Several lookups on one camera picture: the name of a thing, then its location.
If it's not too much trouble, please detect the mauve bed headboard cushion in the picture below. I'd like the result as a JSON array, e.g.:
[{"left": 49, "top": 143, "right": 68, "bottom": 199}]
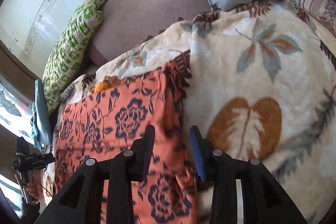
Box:
[{"left": 87, "top": 0, "right": 210, "bottom": 67}]

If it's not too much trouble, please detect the green white patterned pillow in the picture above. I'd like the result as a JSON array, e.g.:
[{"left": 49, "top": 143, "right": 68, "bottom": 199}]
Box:
[{"left": 42, "top": 0, "right": 107, "bottom": 114}]

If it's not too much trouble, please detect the person's left hand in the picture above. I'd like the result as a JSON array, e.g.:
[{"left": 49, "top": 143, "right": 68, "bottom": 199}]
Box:
[{"left": 14, "top": 170, "right": 45, "bottom": 205}]

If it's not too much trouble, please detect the cream leaf-pattern blanket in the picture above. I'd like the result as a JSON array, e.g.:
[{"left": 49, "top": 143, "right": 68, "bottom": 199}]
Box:
[{"left": 55, "top": 0, "right": 335, "bottom": 223}]

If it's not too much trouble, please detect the orange floral sweater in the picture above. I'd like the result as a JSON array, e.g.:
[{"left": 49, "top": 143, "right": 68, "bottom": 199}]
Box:
[{"left": 42, "top": 61, "right": 197, "bottom": 223}]

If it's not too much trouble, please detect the blue folded cloth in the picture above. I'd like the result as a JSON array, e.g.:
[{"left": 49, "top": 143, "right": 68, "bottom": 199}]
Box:
[{"left": 30, "top": 80, "right": 52, "bottom": 152}]

